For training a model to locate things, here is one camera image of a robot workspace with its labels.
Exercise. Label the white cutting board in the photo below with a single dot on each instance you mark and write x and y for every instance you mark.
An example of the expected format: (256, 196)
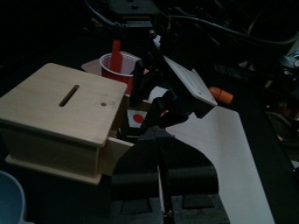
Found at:
(233, 163)

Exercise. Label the wooden box with slot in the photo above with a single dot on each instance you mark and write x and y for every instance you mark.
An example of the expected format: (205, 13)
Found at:
(57, 116)

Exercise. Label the light blue bowl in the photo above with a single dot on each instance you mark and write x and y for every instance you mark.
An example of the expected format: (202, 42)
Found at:
(9, 198)

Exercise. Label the white sushi red centre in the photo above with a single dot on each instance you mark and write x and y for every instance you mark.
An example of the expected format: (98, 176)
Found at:
(136, 118)

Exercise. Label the red flat utensil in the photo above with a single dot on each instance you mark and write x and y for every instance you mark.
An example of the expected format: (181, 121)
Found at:
(116, 57)

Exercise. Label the pink plate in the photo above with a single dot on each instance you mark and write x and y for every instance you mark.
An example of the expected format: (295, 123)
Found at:
(90, 67)

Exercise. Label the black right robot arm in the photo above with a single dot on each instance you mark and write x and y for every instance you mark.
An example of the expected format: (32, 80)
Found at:
(174, 32)

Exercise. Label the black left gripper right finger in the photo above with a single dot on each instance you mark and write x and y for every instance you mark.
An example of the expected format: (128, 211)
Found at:
(190, 180)

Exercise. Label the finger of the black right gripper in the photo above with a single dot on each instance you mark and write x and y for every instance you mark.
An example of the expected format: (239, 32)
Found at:
(172, 113)
(133, 84)

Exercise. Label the grey blade toy knife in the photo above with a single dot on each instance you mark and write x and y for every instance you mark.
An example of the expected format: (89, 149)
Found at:
(190, 84)

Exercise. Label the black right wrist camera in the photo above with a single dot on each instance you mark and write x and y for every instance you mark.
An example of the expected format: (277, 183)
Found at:
(132, 10)

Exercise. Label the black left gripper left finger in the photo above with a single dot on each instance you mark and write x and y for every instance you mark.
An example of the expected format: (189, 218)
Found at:
(133, 180)

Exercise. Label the red plastic cup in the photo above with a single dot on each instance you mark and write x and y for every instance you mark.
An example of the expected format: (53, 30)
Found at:
(116, 77)

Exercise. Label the orange toy carrot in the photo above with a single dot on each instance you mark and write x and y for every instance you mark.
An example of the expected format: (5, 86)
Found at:
(221, 94)

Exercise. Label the white blue box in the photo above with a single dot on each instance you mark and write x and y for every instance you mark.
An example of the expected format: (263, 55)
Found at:
(289, 57)

